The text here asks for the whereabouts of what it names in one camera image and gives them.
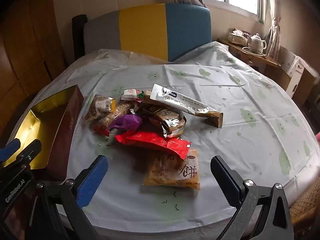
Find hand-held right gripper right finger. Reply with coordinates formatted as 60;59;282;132
210;156;294;240

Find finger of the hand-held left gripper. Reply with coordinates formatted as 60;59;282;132
4;139;42;168
0;139;21;164

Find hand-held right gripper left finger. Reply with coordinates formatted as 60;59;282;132
30;155;118;240

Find red tin box gold inside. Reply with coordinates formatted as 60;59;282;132
0;85;84;180

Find yellow pastry packet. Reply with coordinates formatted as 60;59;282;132
143;149;202;191

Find nut bar packet red ends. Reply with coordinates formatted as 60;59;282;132
93;102;134;137

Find purple candy packet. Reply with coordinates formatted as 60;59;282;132
108;114;143;133

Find clear brown cake packet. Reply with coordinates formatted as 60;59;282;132
85;94;117;123

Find plain red snack packet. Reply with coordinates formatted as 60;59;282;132
114;131;192;160

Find dark brown candy packet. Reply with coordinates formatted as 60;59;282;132
153;110;187;138

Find long white sachet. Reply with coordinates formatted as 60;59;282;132
149;84;209;117

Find small white pink candy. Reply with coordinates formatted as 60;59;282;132
121;89;138;101

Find green candy packet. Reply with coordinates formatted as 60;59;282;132
137;90;152;102

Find woven rattan seat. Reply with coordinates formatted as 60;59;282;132
287;177;320;228

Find dark brown snack packet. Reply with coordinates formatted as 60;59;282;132
141;104;165;119

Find white tablecloth green cloud print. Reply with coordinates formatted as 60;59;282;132
25;41;320;240

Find wooden wardrobe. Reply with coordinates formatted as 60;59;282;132
0;0;75;135

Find white and brown cardboard box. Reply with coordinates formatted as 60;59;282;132
265;46;320;105

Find wooden side table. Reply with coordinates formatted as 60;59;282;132
217;38;282;73

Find white teapot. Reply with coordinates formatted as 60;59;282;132
247;33;267;53

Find patterned tissue box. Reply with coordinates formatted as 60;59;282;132
228;29;252;46

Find grey yellow blue chair back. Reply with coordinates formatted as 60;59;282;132
84;3;212;62

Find beige curtain beside side table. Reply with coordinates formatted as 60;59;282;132
257;0;283;55

